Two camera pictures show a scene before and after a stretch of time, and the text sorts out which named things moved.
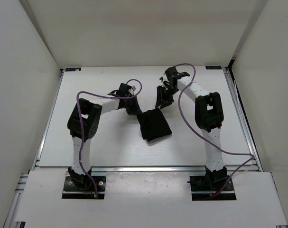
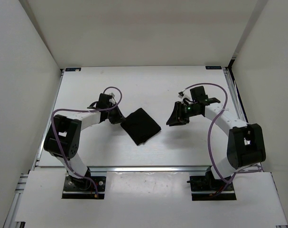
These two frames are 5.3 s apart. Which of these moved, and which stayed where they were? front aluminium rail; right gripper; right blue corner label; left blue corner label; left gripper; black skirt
Moved: black skirt; right gripper; left gripper
Stayed: left blue corner label; front aluminium rail; right blue corner label
